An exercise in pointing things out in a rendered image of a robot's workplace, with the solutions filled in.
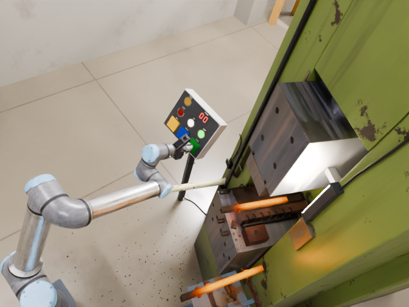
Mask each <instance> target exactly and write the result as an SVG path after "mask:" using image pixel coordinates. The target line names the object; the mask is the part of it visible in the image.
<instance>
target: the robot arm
mask: <svg viewBox="0 0 409 307"><path fill-rule="evenodd" d="M190 141H191V139H190V138H189V137H188V135H187V134H185V135H183V136H182V137H181V138H180V139H178V140H177V141H175V142H174V143H173V144H170V143H160V144H149V145H146V146H145V147H144V148H143V150H142V158H141V160H140V161H139V163H138V165H137V166H136V168H135V171H134V175H135V177H136V178H137V179H138V180H140V181H142V182H145V183H141V184H139V185H135V186H131V187H129V188H125V189H122V190H118V191H115V192H111V193H109V194H105V195H102V196H99V197H95V198H92V199H88V200H84V199H72V198H70V197H69V196H68V195H67V193H66V192H65V190H64V189H63V188H62V187H61V185H60V184H59V182H58V181H57V179H55V178H54V176H53V175H50V174H43V175H39V176H37V177H35V178H33V179H31V180H30V181H29V182H28V183H27V184H26V185H25V187H24V190H25V193H26V194H27V195H28V196H29V198H28V201H27V209H26V213H25V216H24V221H23V226H22V229H21V233H20V236H19V241H18V245H17V248H16V251H14V252H13V253H11V254H10V256H7V257H6V258H5V259H4V260H3V261H2V263H1V265H0V270H1V273H2V275H3V276H4V278H5V279H6V281H7V282H8V284H9V286H10V287H11V289H12V291H13V293H14V294H15V295H16V297H17V299H18V301H19V302H20V307H68V306H69V303H68V299H67V296H66V295H65V294H64V293H63V292H62V291H60V290H58V289H55V288H54V286H53V285H52V283H51V282H50V280H49V279H48V277H47V276H46V274H45V273H44V271H43V270H42V266H43V257H42V253H43V249H44V246H45V243H46V240H47V237H48V234H49V231H50V229H51V225H52V224H54V225H56V226H58V227H63V228H69V229H78V228H83V227H86V226H88V225H89V224H90V223H91V221H92V220H93V219H97V218H98V217H102V216H104V215H107V214H110V213H113V212H115V211H118V210H121V209H123V208H126V207H128V206H132V205H134V204H137V203H139V202H143V201H145V200H148V199H151V198H153V197H159V198H160V199H163V198H165V196H167V195H168V194H169V192H171V190H172V186H171V184H170V183H169V182H168V181H167V180H166V179H165V178H164V177H163V176H162V175H161V174H160V173H159V171H158V170H157V169H156V166H157V164H158V163H159V161H160V160H165V159H169V158H174V159H175V160H179V159H181V158H182V157H183V155H184V153H185V154H187V153H188V152H190V151H191V150H192V148H193V145H192V144H191V143H189V142H190ZM178 158H179V159H178Z"/></svg>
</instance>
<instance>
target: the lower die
mask: <svg viewBox="0 0 409 307"><path fill-rule="evenodd" d="M249 188H250V187H246V188H244V189H243V191H242V188H238V189H232V190H231V191H230V193H229V198H230V200H231V203H232V205H235V204H236V203H238V204H242V203H249V202H256V201H260V200H267V199H274V198H278V197H285V196H292V195H297V194H300V195H301V197H302V199H301V200H294V201H290V202H284V203H277V204H273V205H266V206H260V207H255V208H249V209H245V210H240V212H239V213H237V212H236V211H235V215H236V218H237V221H238V224H239V226H241V223H244V222H247V221H248V218H247V217H246V215H248V217H249V219H250V220H249V222H251V221H254V220H255V215H253V214H256V216H257V220H261V219H262V218H263V215H262V214H261V212H263V214H264V219H266V218H269V217H270V213H268V211H270V212H271V217H276V216H277V212H276V211H275V210H278V213H279V216H282V215H283V214H284V210H282V208H284V209H285V212H286V214H290V213H291V212H292V211H291V209H289V207H291V208H292V210H293V213H297V214H298V213H299V214H301V212H303V211H304V210H305V209H306V208H307V207H308V206H307V204H306V199H305V197H304V195H303V193H302V192H293V193H289V194H282V195H278V196H271V197H270V195H267V196H260V197H259V195H258V193H257V190H256V187H255V186H251V189H250V190H249ZM286 214H285V215H286Z"/></svg>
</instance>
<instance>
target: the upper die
mask: <svg viewBox="0 0 409 307"><path fill-rule="evenodd" d="M253 155H254V153H252V152H251V153H250V155H249V157H248V159H247V161H246V164H247V166H248V169H249V172H250V174H251V177H252V179H253V182H254V185H255V187H256V190H257V193H258V195H259V197H260V196H267V195H269V193H268V191H267V188H266V186H265V184H266V183H267V182H264V180H263V178H262V176H261V174H260V171H259V168H258V166H257V163H256V161H255V159H254V156H253Z"/></svg>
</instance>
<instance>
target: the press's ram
mask: <svg viewBox="0 0 409 307"><path fill-rule="evenodd" d="M332 97H333V96H332V95H331V93H330V91H329V90H328V88H327V86H326V85H325V84H324V82H323V81H322V80H320V81H307V82H284V83H277V85H276V87H275V89H274V91H273V93H272V95H271V98H270V100H269V101H268V104H267V106H266V107H265V110H264V112H263V114H262V116H261V117H260V120H259V122H258V124H257V126H256V128H255V130H254V132H253V134H252V136H251V138H250V140H249V142H248V144H249V146H250V149H251V151H252V153H254V155H253V156H254V159H255V161H256V163H257V166H258V168H259V171H260V174H261V176H262V178H263V180H264V182H267V183H266V184H265V186H266V188H267V191H268V193H269V195H270V197H271V196H278V195H282V194H289V193H293V192H300V191H307V190H311V189H318V188H325V187H328V186H329V184H330V183H333V182H339V181H340V180H341V179H342V178H343V177H344V176H345V175H346V174H347V173H348V172H349V171H350V170H351V169H352V168H353V167H354V166H355V165H356V164H357V163H359V162H360V161H361V160H362V159H363V158H364V157H365V156H366V155H367V154H368V153H369V152H370V151H367V150H366V148H365V146H364V145H363V143H362V142H361V140H360V138H359V137H358V135H357V134H356V132H355V130H354V129H353V128H352V126H351V124H350V123H349V121H348V120H347V118H345V117H344V116H342V115H341V114H339V112H337V111H336V109H335V108H334V106H333V105H332Z"/></svg>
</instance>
